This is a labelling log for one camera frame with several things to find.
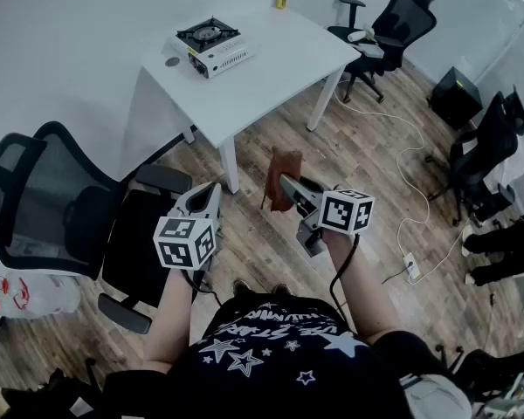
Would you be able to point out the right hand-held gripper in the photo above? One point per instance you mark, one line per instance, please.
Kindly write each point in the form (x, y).
(345, 212)

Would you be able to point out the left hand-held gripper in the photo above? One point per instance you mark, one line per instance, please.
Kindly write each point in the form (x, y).
(183, 242)

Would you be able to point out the brown cloth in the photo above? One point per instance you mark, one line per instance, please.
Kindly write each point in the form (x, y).
(284, 164)

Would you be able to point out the white portable gas stove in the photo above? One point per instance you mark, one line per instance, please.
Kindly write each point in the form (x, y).
(220, 55)

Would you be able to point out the person's left forearm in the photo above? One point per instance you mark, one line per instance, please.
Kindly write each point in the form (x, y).
(170, 317)

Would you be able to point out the pale green-white material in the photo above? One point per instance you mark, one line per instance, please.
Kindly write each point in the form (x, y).
(369, 34)

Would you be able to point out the white table leg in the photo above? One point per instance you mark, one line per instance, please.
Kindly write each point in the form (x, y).
(230, 168)
(189, 135)
(323, 103)

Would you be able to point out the person's left shoe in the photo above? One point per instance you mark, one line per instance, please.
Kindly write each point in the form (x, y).
(242, 287)

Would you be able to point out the person's shoe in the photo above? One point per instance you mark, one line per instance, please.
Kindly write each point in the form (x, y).
(242, 287)
(282, 289)

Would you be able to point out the person's right shoe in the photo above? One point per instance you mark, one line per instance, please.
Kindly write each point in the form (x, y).
(282, 289)

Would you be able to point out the white power strip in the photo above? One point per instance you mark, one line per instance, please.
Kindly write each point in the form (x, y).
(411, 266)

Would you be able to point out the round grey table grommet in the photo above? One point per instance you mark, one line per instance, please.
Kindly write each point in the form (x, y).
(172, 62)

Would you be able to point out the small white bottle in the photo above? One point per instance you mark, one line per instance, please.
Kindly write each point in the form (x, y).
(356, 36)

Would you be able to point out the black box with yellow sticker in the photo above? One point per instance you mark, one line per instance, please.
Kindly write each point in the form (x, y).
(456, 98)

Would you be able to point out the person's black star-print shirt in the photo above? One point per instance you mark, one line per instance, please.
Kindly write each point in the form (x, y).
(266, 365)

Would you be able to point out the black equipment stand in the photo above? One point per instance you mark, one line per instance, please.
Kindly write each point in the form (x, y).
(57, 386)

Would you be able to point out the grey bag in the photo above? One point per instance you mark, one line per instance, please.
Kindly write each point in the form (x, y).
(436, 400)

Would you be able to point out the black wheeled stand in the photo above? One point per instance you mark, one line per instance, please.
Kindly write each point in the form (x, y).
(489, 373)

